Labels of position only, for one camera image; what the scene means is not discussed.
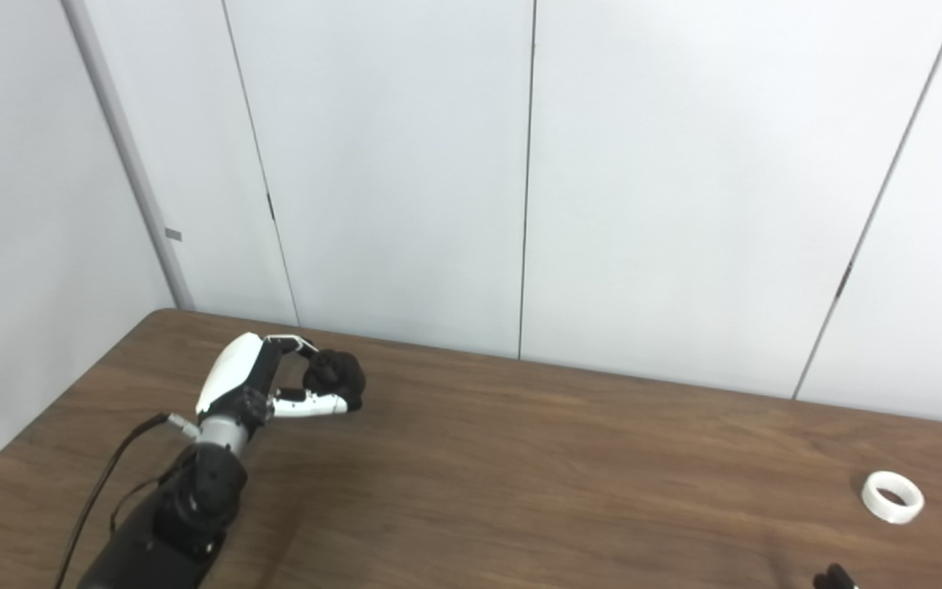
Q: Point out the grey wall corner post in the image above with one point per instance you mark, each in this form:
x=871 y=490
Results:
x=132 y=164

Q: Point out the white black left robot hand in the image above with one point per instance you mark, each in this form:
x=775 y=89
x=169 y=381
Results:
x=230 y=368

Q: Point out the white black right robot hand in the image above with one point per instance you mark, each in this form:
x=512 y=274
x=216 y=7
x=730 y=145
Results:
x=835 y=579

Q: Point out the round black gear part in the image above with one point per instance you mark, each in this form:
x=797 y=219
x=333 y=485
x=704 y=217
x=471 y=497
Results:
x=338 y=375

